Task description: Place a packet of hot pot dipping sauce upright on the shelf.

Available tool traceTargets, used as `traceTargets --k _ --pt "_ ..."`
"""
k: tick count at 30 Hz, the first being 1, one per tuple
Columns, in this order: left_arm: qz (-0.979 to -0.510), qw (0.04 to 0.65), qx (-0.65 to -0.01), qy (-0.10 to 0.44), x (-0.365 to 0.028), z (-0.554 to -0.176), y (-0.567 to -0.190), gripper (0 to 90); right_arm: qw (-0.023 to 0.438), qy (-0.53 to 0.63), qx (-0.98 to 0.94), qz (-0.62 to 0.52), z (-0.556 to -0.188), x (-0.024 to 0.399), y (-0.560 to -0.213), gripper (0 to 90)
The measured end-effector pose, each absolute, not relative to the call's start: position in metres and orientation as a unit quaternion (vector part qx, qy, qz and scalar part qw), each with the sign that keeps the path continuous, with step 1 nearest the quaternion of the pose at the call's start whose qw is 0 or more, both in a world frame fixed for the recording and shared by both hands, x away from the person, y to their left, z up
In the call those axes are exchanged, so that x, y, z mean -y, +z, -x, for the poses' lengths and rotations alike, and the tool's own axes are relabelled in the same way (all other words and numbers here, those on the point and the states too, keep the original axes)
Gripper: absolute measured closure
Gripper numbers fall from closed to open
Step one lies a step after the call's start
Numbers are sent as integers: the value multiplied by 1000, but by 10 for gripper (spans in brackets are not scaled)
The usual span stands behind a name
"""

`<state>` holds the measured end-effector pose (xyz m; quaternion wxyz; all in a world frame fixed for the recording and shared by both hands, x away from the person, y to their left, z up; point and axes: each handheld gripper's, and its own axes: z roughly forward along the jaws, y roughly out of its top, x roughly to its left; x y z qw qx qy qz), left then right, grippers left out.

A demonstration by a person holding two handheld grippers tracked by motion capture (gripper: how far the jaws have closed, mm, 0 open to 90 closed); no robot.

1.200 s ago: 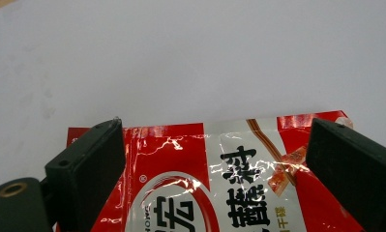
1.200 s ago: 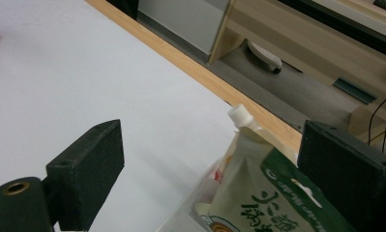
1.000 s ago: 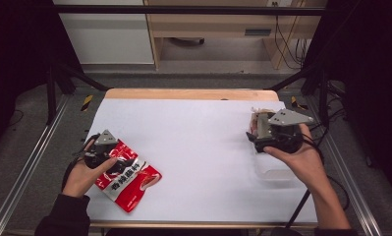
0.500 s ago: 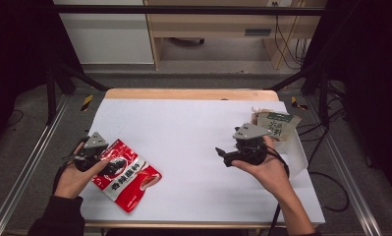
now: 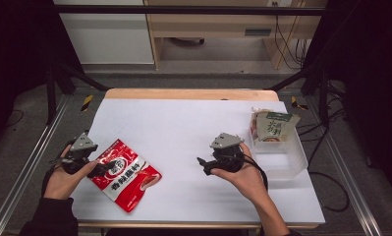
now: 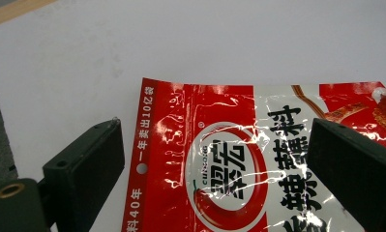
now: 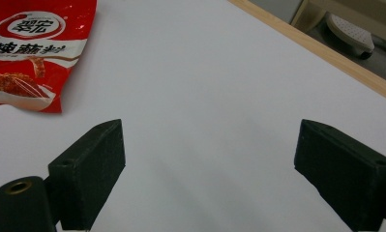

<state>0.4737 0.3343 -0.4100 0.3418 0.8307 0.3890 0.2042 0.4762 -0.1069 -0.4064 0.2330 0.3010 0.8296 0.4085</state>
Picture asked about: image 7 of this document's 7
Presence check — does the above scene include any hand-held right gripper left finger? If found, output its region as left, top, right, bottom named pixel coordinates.
left=47, top=118, right=127, bottom=231

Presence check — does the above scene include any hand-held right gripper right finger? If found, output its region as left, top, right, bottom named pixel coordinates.
left=293, top=118, right=386, bottom=232

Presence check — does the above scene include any red seasoning packet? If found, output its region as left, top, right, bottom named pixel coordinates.
left=0, top=0, right=99, bottom=114

